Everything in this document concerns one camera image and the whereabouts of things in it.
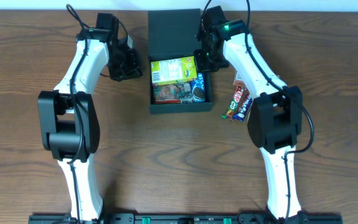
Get blue Oreo pack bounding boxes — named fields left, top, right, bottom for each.
left=190, top=73, right=206, bottom=103

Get brown chocolate box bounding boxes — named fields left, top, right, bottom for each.
left=233, top=72, right=246, bottom=88

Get yellow green snack box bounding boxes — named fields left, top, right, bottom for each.
left=150, top=56, right=197, bottom=86

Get black cardboard box with lid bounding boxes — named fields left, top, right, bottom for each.
left=148, top=9, right=213, bottom=114

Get green snack bag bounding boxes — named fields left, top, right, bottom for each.
left=154, top=82, right=193, bottom=104

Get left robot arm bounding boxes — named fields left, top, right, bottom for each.
left=29, top=6, right=142, bottom=223

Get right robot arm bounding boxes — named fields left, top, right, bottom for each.
left=195, top=6, right=303, bottom=222

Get red KitKat bar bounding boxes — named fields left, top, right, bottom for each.
left=221, top=86, right=248, bottom=121

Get blue Dairy Milk bar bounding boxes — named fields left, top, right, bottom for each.
left=233, top=93, right=253, bottom=122

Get right black cable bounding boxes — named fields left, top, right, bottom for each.
left=199, top=0, right=315, bottom=223

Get black cable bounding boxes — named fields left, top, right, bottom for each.
left=65, top=3, right=129, bottom=223
left=199, top=0, right=315, bottom=223

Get left black cable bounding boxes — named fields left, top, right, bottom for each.
left=65, top=3, right=129, bottom=223

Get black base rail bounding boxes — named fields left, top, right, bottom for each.
left=28, top=212, right=344, bottom=224

